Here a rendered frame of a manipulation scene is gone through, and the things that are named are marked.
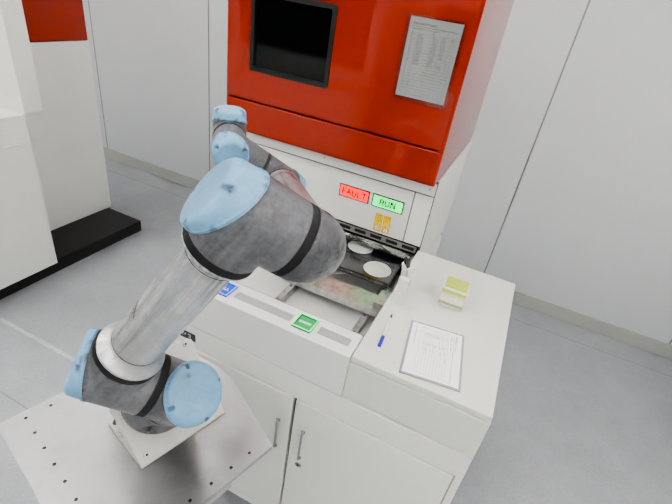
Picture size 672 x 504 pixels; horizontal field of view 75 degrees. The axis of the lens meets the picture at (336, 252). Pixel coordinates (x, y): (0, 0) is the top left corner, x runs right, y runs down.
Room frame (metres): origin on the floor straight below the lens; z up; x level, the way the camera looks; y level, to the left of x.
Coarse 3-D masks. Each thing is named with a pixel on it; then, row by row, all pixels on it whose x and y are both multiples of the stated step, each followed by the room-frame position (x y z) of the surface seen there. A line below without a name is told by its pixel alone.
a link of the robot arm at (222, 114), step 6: (216, 108) 0.96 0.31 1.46; (222, 108) 0.97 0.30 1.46; (228, 108) 0.97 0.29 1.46; (234, 108) 0.98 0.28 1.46; (240, 108) 0.99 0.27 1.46; (216, 114) 0.95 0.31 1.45; (222, 114) 0.95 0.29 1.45; (228, 114) 0.95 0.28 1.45; (234, 114) 0.95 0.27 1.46; (240, 114) 0.96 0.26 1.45; (216, 120) 0.95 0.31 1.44; (222, 120) 0.94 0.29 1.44; (228, 120) 0.94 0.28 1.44; (234, 120) 0.95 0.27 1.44; (240, 120) 0.96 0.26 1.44; (216, 126) 0.93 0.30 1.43; (240, 126) 0.95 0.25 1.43
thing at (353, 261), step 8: (344, 256) 1.35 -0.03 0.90; (352, 256) 1.36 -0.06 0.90; (360, 256) 1.37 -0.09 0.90; (368, 256) 1.38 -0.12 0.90; (376, 256) 1.39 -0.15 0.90; (384, 256) 1.40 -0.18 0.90; (392, 256) 1.41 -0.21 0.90; (344, 264) 1.30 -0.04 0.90; (352, 264) 1.31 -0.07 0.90; (360, 264) 1.31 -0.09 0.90; (392, 264) 1.35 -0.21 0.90; (400, 264) 1.36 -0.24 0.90; (360, 272) 1.26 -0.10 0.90; (392, 272) 1.30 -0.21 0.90; (384, 280) 1.24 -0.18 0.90
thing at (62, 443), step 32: (224, 384) 0.76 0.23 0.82; (32, 416) 0.59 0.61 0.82; (64, 416) 0.60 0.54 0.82; (96, 416) 0.61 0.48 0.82; (224, 416) 0.67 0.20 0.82; (32, 448) 0.52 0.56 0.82; (64, 448) 0.53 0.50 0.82; (96, 448) 0.54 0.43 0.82; (192, 448) 0.57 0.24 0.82; (224, 448) 0.59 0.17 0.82; (256, 448) 0.60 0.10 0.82; (32, 480) 0.45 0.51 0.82; (64, 480) 0.46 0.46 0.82; (96, 480) 0.47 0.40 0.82; (128, 480) 0.48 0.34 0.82; (160, 480) 0.49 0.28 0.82; (192, 480) 0.51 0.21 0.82; (224, 480) 0.52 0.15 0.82
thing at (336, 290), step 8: (320, 280) 1.20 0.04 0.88; (328, 280) 1.21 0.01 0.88; (336, 280) 1.22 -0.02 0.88; (304, 288) 1.18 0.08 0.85; (312, 288) 1.17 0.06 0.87; (320, 288) 1.16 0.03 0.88; (328, 288) 1.17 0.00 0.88; (336, 288) 1.17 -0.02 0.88; (344, 288) 1.18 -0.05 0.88; (352, 288) 1.19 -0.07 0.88; (328, 296) 1.15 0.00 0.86; (336, 296) 1.14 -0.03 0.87; (344, 296) 1.14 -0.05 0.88; (352, 296) 1.14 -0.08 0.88; (360, 296) 1.15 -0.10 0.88; (368, 296) 1.16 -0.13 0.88; (376, 296) 1.17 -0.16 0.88; (344, 304) 1.13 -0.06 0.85; (352, 304) 1.12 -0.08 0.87; (360, 304) 1.11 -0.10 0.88; (368, 304) 1.12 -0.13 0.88; (368, 312) 1.10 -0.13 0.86; (376, 312) 1.09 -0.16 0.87
